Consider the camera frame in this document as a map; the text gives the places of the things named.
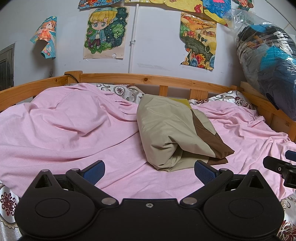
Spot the white wall pipe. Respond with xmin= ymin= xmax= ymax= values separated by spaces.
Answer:
xmin=128 ymin=3 xmax=139 ymax=73

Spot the floral white mattress cover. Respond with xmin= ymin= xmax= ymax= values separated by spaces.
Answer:
xmin=0 ymin=82 xmax=296 ymax=241

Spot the pink bed sheet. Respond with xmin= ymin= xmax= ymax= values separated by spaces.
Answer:
xmin=1 ymin=84 xmax=295 ymax=200

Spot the orange-haired girl curled poster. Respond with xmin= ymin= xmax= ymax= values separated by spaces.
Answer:
xmin=30 ymin=16 xmax=57 ymax=59

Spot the colourful landscape poster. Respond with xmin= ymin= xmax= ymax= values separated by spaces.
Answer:
xmin=180 ymin=13 xmax=217 ymax=70

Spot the blond anime character poster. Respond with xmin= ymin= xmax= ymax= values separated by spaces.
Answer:
xmin=83 ymin=6 xmax=130 ymax=59

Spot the wooden bed frame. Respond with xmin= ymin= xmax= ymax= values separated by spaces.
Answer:
xmin=1 ymin=71 xmax=295 ymax=141

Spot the top-left cartoon poster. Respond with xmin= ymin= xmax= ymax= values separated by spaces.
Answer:
xmin=78 ymin=0 xmax=122 ymax=9

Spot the yellow blue poster strip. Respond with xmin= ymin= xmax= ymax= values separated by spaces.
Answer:
xmin=124 ymin=0 xmax=255 ymax=27

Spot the plastic bag of clothes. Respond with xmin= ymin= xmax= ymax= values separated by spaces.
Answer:
xmin=224 ymin=9 xmax=295 ymax=120

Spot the olive beige brown hooded jacket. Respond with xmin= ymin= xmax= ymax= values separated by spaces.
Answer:
xmin=137 ymin=94 xmax=234 ymax=172

